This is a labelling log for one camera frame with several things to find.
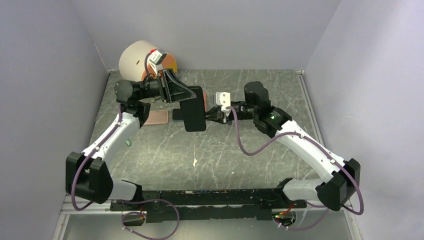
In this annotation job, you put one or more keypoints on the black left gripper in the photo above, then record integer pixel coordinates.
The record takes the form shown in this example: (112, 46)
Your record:
(173, 90)

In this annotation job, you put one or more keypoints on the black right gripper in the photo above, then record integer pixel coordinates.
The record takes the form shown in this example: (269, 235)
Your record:
(215, 114)

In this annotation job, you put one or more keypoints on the black screen white phone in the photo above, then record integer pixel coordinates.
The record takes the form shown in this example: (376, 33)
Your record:
(177, 115)

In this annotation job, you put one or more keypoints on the pink phone case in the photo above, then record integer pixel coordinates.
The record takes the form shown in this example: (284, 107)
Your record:
(157, 117)

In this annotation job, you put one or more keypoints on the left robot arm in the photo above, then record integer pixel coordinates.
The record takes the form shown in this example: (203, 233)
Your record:
(87, 174)

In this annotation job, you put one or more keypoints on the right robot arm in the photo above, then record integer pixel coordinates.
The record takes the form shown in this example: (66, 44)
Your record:
(338, 185)

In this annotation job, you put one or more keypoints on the red-brown pencil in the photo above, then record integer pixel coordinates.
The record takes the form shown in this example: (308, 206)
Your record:
(205, 101)

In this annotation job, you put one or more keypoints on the white round drawer cabinet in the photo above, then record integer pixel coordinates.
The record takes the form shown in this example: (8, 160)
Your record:
(133, 63)

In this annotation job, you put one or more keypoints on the black base crossbar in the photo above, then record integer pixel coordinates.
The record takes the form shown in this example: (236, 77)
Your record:
(260, 204)

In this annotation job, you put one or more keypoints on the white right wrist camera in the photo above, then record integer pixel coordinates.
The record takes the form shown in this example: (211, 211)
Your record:
(223, 101)

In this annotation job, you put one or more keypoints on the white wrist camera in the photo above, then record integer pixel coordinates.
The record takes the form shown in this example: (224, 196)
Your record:
(156, 58)
(223, 101)

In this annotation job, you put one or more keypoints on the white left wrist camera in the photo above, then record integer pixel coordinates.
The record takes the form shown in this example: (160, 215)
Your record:
(156, 58)

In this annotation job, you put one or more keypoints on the aluminium frame rail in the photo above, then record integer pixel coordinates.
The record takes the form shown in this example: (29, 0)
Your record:
(288, 219)

